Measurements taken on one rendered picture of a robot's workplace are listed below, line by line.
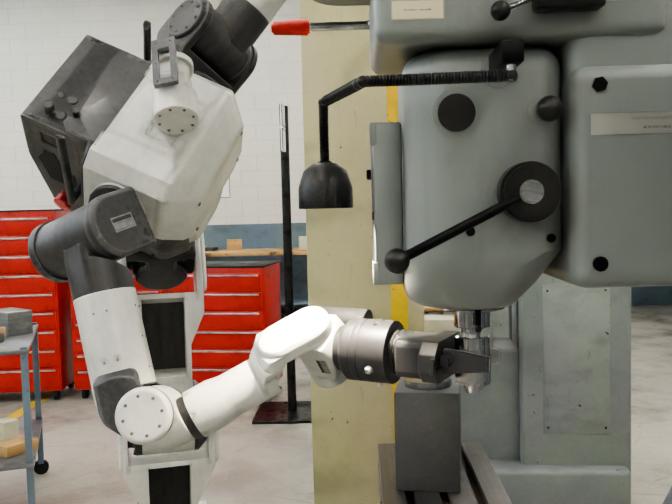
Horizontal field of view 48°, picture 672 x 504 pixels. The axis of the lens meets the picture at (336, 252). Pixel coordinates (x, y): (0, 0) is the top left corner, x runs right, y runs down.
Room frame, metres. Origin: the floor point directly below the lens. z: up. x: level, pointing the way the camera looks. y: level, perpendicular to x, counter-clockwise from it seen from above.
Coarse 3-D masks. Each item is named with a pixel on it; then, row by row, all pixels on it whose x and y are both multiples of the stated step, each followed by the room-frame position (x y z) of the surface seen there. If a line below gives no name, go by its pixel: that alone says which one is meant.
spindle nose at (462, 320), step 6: (456, 312) 0.98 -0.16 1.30; (456, 318) 0.98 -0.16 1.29; (462, 318) 0.98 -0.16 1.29; (468, 318) 0.97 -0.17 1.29; (474, 318) 0.97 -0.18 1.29; (486, 318) 0.98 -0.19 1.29; (456, 324) 0.99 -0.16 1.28; (462, 324) 0.98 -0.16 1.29; (468, 324) 0.97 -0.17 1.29; (474, 324) 0.97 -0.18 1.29; (486, 324) 0.98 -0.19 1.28
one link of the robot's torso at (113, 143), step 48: (96, 48) 1.27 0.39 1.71; (144, 48) 1.30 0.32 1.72; (48, 96) 1.20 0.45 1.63; (96, 96) 1.22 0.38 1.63; (144, 96) 1.24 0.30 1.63; (48, 144) 1.21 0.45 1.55; (96, 144) 1.17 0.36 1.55; (144, 144) 1.19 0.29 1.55; (192, 144) 1.21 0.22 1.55; (240, 144) 1.35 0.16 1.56; (96, 192) 1.17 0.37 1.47; (144, 192) 1.16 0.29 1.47; (192, 192) 1.19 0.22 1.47; (192, 240) 1.37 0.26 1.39
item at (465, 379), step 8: (456, 344) 0.99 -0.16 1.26; (488, 344) 0.98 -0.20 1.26; (472, 352) 0.97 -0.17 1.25; (480, 352) 0.97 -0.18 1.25; (488, 352) 0.98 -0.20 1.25; (456, 376) 0.99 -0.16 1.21; (464, 376) 0.98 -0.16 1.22; (472, 376) 0.97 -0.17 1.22; (480, 376) 0.97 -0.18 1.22; (488, 376) 0.98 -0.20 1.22; (464, 384) 0.98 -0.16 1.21; (472, 384) 0.97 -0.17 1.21; (480, 384) 0.97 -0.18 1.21; (488, 384) 0.98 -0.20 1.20
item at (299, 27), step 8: (272, 24) 1.10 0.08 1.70; (280, 24) 1.09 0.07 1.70; (288, 24) 1.09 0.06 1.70; (296, 24) 1.09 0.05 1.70; (304, 24) 1.09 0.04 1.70; (312, 24) 1.09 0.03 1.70; (320, 24) 1.09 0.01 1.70; (328, 24) 1.09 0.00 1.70; (336, 24) 1.09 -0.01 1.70; (344, 24) 1.09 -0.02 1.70; (352, 24) 1.09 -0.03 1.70; (360, 24) 1.09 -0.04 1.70; (368, 24) 1.09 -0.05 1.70; (272, 32) 1.10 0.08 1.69; (280, 32) 1.09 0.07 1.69; (288, 32) 1.09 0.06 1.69; (296, 32) 1.09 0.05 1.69; (304, 32) 1.09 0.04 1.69
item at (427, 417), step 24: (408, 384) 1.40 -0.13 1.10; (432, 384) 1.38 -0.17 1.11; (456, 384) 1.42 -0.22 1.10; (408, 408) 1.37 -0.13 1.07; (432, 408) 1.36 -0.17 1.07; (456, 408) 1.35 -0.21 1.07; (408, 432) 1.37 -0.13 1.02; (432, 432) 1.36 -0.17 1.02; (456, 432) 1.35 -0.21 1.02; (408, 456) 1.37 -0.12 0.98; (432, 456) 1.36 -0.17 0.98; (456, 456) 1.35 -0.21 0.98; (408, 480) 1.37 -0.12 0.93; (432, 480) 1.36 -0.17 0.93; (456, 480) 1.35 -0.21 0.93
